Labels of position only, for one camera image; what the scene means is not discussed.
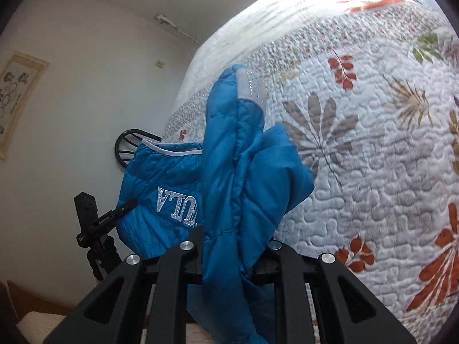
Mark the blue puffer jacket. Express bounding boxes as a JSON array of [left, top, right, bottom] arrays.
[[115, 64, 315, 344]]

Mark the wall poster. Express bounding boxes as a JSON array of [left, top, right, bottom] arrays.
[[0, 51, 51, 161]]

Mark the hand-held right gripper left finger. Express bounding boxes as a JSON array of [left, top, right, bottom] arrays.
[[43, 227, 205, 344]]

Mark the bed with floral quilt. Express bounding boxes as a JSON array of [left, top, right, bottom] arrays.
[[161, 0, 459, 344]]

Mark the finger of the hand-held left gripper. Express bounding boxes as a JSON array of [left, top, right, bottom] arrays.
[[94, 199, 139, 230]]

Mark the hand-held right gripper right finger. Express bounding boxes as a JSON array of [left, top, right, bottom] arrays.
[[251, 240, 418, 344]]

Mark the black metal chair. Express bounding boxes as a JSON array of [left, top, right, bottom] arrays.
[[115, 128, 164, 170]]

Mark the white wall-mounted device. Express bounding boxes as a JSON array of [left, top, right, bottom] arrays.
[[155, 13, 178, 29]]

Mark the beige quilted cushion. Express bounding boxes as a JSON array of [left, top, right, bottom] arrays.
[[16, 310, 74, 344]]

